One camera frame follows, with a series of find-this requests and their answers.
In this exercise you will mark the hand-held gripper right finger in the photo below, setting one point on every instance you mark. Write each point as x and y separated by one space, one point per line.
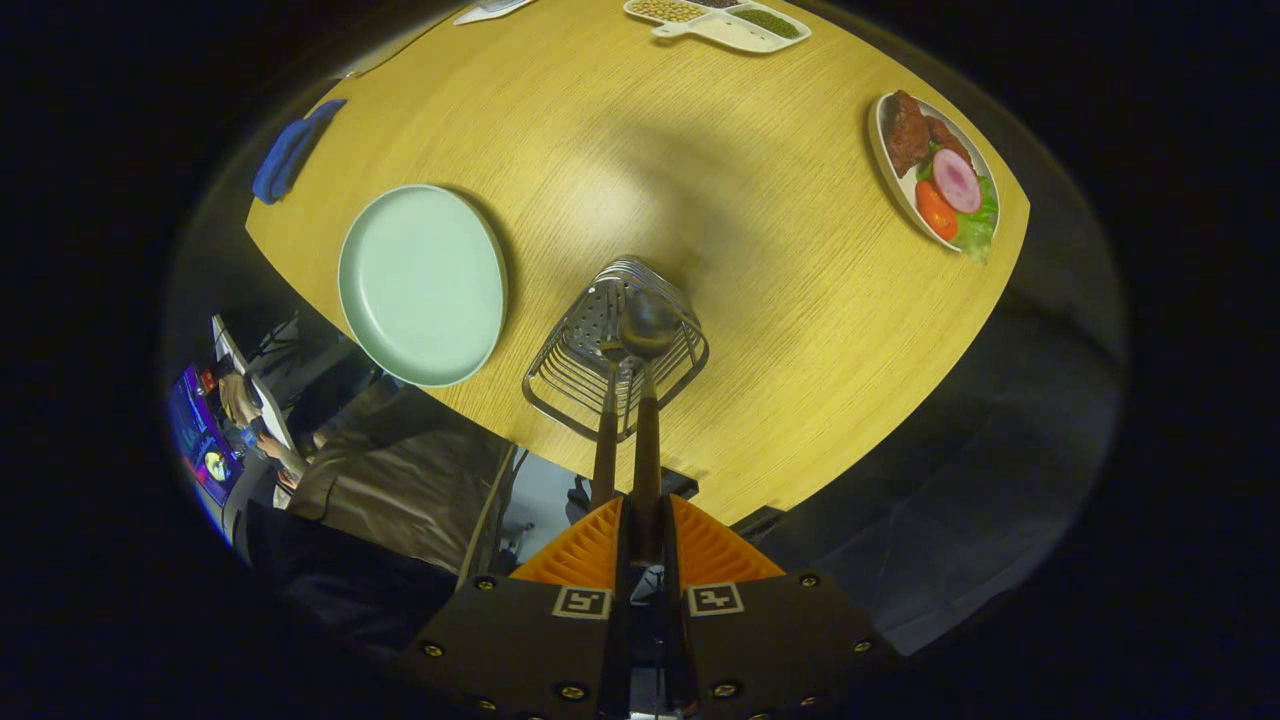
780 640

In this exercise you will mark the black backdrop cloth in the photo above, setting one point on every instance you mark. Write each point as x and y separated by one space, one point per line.
1000 450

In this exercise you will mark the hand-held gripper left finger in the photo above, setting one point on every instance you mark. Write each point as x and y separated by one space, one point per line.
520 640

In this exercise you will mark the white plate of food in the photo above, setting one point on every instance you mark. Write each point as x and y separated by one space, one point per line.
945 180

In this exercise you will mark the green round plate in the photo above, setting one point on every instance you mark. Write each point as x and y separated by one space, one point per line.
420 285

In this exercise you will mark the white coaster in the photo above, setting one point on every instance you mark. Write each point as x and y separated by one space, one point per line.
490 8

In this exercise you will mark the blue folded cloth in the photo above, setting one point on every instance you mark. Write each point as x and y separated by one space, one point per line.
290 152

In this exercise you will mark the white divided bean dish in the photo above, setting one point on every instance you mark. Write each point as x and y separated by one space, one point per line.
740 30

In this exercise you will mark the computer monitor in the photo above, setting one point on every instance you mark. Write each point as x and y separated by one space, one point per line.
200 440

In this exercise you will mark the white side desk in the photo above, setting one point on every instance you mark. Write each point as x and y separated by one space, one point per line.
262 400

